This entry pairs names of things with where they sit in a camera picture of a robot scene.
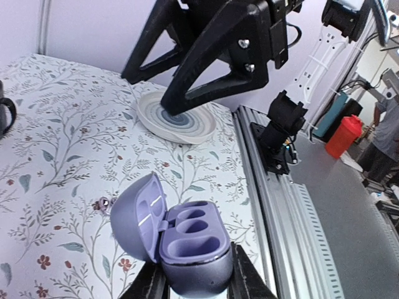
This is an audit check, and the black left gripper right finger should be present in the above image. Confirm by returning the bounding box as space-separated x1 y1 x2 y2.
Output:
229 244 277 299

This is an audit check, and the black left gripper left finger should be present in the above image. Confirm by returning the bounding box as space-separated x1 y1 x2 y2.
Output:
120 263 167 299

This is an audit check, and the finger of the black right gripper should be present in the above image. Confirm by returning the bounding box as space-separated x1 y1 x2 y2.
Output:
120 0 194 85
161 1 270 115

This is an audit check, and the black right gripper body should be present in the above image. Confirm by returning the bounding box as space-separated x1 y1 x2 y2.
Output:
267 0 303 69

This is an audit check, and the dark purple earbud case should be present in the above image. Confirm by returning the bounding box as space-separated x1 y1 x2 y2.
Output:
110 173 233 298

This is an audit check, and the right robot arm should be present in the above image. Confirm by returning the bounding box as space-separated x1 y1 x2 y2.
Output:
122 1 390 173

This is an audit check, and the swirl patterned glass plate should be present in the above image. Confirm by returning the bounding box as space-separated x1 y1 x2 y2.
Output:
137 88 216 145

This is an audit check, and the red plastic container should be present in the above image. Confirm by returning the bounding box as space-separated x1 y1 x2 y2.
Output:
325 115 363 159

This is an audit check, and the floral patterned table mat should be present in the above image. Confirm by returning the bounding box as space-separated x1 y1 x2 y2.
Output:
1 54 263 298

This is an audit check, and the person in grey shirt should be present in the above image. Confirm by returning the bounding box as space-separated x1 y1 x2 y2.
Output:
357 95 398 183

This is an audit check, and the dark grey ceramic mug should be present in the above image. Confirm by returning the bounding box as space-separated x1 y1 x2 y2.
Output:
0 82 17 139

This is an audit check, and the aluminium front rail frame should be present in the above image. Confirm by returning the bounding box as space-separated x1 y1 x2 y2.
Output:
232 105 399 299

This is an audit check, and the right aluminium corner post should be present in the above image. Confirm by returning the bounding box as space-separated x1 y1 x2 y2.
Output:
36 0 52 55

